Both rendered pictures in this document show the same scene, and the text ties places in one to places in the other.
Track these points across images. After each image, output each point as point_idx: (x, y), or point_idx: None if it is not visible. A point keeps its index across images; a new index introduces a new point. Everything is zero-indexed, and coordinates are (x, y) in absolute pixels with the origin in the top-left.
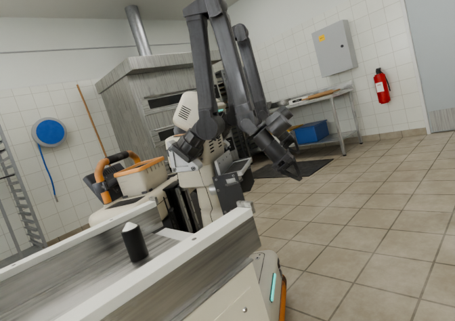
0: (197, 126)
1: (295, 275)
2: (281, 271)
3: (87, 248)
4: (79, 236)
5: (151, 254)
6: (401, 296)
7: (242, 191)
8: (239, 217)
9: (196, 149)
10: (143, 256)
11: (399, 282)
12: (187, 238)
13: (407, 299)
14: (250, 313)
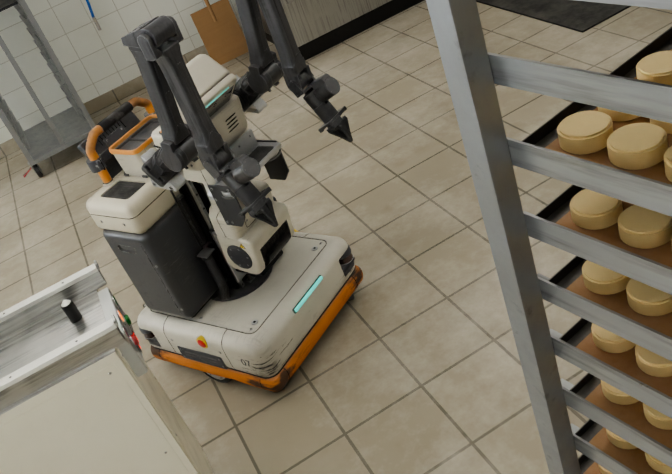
0: (162, 156)
1: (391, 266)
2: (352, 266)
3: (47, 303)
4: (40, 297)
5: (82, 319)
6: (478, 331)
7: (239, 208)
8: (104, 330)
9: (170, 172)
10: (77, 320)
11: (495, 313)
12: (107, 310)
13: (480, 337)
14: (114, 374)
